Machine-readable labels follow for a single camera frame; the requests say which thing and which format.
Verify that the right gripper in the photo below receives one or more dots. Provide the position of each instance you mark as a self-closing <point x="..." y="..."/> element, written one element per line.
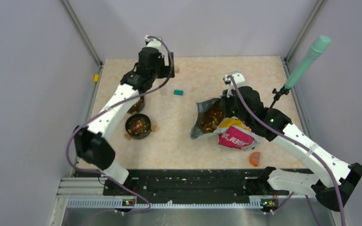
<point x="227" y="95"/>

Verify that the orange plastic piece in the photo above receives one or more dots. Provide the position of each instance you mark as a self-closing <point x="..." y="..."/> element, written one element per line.
<point x="254" y="159"/>

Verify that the mint green microphone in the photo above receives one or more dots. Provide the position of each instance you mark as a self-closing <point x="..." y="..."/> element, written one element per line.
<point x="317" y="48"/>

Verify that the pet food bag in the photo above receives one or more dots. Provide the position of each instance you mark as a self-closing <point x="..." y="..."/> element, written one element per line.
<point x="230" y="131"/>

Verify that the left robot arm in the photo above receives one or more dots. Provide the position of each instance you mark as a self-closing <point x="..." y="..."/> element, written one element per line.
<point x="91" y="139"/>

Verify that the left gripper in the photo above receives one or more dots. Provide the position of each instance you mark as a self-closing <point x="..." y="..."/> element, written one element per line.
<point x="165" y="69"/>

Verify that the small wooden block near bowl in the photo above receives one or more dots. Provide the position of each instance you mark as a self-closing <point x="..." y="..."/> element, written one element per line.
<point x="153" y="128"/>

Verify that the black pet bowl near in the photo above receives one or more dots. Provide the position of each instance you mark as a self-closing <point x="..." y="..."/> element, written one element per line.
<point x="138" y="126"/>

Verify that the black mini tripod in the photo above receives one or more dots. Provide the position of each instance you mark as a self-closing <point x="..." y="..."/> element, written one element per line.
<point x="277" y="94"/>

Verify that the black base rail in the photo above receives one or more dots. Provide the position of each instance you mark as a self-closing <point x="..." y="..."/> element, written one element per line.
<point x="204" y="186"/>

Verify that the black pet bowl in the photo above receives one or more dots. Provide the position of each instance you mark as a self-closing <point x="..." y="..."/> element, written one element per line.
<point x="138" y="126"/>
<point x="138" y="106"/>

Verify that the black pet bowl far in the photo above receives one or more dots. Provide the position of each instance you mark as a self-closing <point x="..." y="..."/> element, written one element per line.
<point x="138" y="106"/>

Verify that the small wooden block front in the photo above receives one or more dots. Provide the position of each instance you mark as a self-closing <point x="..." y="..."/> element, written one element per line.
<point x="127" y="136"/>

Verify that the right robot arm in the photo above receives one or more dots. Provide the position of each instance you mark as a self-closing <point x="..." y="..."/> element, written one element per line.
<point x="331" y="181"/>

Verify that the teal block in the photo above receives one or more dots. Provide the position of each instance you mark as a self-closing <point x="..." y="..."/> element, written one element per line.
<point x="178" y="92"/>

